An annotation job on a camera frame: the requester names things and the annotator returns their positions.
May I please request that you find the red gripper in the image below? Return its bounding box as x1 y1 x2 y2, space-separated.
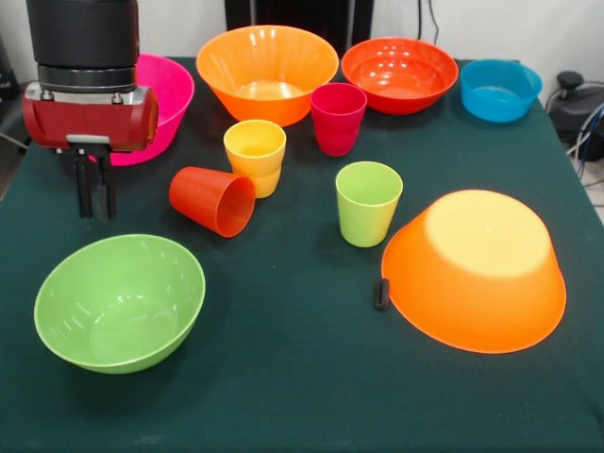
22 82 160 221

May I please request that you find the green plastic bowl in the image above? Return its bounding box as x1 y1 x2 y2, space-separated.
33 233 207 376

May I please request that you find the red plastic cup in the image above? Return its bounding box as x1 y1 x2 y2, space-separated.
168 165 258 238

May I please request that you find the pink plastic bowl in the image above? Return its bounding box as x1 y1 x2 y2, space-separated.
89 52 196 167

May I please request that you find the orange plastic bowl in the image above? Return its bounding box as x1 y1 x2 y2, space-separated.
195 24 341 127
380 189 567 355

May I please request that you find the yellow plastic cup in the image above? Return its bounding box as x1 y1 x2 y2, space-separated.
223 119 288 199

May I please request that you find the crimson plastic cup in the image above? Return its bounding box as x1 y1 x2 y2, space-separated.
310 82 368 157

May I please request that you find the green plastic cup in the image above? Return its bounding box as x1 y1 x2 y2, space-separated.
335 161 404 248

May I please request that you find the dark green tablecloth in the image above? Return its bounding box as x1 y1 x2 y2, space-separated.
0 55 604 453

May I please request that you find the small black finger pad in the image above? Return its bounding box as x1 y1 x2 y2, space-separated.
375 277 391 312

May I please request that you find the red plastic bowl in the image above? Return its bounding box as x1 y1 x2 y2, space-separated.
341 37 460 116

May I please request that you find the blue plastic bowl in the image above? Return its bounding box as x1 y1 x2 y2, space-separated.
460 59 544 124

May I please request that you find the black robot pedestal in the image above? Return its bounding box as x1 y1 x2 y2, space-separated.
225 0 375 59

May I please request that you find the black wall cable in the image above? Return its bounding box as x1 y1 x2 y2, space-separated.
417 0 441 46

